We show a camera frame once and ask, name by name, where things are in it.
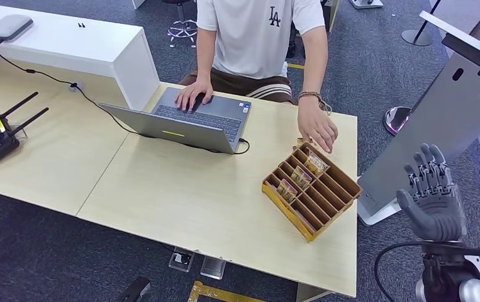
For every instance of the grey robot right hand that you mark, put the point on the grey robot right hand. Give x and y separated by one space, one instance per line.
437 212

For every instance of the person's left hand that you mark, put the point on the person's left hand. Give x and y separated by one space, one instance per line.
317 123

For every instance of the person's right hand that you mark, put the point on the person's right hand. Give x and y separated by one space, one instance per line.
193 92

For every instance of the gold card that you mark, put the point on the gold card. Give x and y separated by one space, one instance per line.
316 164
301 177
286 191
300 142

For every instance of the wooden card holder box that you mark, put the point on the wooden card holder box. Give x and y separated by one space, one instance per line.
289 213

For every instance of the person's right forearm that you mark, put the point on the person's right forearm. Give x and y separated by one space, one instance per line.
206 58

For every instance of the person's left forearm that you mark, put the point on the person's left forearm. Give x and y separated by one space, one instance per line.
315 62

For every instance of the person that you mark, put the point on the person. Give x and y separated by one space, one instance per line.
256 37

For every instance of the grey laptop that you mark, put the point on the grey laptop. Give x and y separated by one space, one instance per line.
189 129

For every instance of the short yellow floor tape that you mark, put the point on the short yellow floor tape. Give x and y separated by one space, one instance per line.
294 66

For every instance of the chrome chair base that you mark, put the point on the chrome chair base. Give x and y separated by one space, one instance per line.
181 30

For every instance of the chrome stanchion base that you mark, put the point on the chrome stanchion base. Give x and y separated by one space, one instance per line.
396 120

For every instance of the grey gate panel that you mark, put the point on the grey gate panel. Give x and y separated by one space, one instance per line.
444 121

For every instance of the white counter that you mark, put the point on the white counter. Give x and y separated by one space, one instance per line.
81 50

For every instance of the white floor base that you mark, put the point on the white floor base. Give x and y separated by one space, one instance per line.
367 3

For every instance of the grey stanchion with pole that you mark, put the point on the grey stanchion with pole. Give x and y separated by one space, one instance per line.
417 37

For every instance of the white desk leg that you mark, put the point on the white desk leg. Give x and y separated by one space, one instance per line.
308 294

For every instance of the clear plastic box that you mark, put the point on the clear plastic box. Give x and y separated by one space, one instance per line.
181 259

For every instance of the clear acrylic stand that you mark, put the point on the clear acrylic stand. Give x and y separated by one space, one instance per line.
19 132

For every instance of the grey power adapter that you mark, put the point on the grey power adapter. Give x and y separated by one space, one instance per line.
9 26

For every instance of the black object on floor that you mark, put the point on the black object on floor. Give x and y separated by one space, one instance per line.
134 291

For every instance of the yellow floor tape frame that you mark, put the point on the yellow floor tape frame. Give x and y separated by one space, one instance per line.
206 291

